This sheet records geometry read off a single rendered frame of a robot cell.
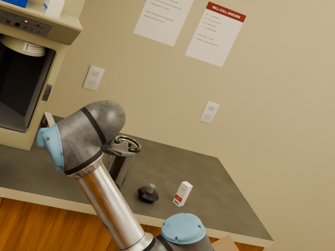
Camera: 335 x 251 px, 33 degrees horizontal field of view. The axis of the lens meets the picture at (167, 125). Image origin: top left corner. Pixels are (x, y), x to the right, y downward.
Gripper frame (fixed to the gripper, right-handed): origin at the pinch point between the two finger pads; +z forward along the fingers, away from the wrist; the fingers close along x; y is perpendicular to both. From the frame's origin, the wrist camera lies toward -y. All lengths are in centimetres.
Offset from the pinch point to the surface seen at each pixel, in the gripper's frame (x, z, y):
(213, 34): 47, 60, 34
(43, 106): 23.8, -25.8, 1.9
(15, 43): 31, -39, 23
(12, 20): 23, -45, 35
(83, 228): -8.5, -12.1, -32.0
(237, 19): 45, 68, 44
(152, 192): -6.1, 15.4, -18.2
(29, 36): 27, -36, 28
